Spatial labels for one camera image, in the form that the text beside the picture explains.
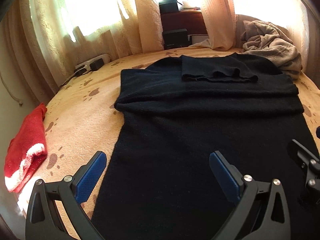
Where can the black charger adapter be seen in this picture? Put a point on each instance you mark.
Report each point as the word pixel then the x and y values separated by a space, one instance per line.
pixel 96 65

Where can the wooden nightstand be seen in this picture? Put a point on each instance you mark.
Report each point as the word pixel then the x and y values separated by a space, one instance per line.
pixel 192 20

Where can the cream lace curtain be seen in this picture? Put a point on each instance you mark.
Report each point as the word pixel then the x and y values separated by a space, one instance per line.
pixel 47 39

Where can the orange paw print blanket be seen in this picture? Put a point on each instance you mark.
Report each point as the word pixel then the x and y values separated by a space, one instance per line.
pixel 82 120

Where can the taupe knit sweater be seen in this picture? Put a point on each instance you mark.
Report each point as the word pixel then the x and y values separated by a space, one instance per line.
pixel 266 40

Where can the white power strip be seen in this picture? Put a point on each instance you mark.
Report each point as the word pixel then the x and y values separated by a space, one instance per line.
pixel 105 58

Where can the orange woven curtain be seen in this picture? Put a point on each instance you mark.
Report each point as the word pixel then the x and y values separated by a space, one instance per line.
pixel 219 19

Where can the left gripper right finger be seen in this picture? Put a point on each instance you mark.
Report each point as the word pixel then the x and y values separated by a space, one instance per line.
pixel 261 210

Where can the red cloth on bed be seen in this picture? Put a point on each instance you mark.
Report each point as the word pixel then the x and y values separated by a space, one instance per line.
pixel 26 151

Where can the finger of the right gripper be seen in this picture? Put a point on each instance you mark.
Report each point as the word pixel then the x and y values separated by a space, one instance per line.
pixel 318 132
pixel 299 153

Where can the black knit sweater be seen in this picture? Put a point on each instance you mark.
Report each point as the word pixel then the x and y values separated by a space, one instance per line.
pixel 179 110

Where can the dark box on nightstand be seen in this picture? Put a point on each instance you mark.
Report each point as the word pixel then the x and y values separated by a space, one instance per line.
pixel 168 6

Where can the black box beside bed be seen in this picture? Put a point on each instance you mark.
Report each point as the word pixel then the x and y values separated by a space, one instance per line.
pixel 177 38

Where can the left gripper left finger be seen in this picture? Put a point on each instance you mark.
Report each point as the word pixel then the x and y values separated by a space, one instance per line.
pixel 43 218

